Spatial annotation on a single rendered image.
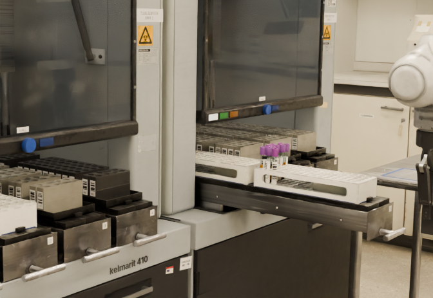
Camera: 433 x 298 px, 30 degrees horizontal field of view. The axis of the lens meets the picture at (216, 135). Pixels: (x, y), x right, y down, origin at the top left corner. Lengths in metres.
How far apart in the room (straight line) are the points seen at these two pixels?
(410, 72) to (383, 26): 3.53
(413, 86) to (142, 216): 0.67
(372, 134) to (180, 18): 2.61
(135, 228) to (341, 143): 2.87
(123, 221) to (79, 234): 0.13
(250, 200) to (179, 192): 0.18
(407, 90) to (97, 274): 0.75
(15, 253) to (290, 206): 0.70
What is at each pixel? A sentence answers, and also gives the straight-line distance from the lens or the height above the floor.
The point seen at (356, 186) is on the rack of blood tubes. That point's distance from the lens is 1.90.
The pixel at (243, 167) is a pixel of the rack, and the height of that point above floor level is 0.86.
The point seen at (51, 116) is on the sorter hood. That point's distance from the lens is 1.72.
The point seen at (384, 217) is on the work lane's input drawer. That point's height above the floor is 0.78.
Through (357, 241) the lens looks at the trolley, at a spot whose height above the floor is 0.63.
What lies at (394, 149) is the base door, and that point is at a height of 0.54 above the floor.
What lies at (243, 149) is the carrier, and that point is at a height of 0.87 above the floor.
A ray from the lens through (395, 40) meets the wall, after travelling 5.10.
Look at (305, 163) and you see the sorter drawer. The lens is 2.41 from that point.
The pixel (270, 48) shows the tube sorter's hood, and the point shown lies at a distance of 2.33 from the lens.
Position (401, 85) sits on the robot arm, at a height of 1.12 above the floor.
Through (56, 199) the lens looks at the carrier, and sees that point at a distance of 1.75.
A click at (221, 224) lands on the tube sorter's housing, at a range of 2.09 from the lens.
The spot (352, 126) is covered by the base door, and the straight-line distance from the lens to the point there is 4.54.
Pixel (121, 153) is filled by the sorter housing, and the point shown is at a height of 0.91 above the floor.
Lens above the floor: 1.25
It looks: 9 degrees down
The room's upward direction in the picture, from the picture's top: 1 degrees clockwise
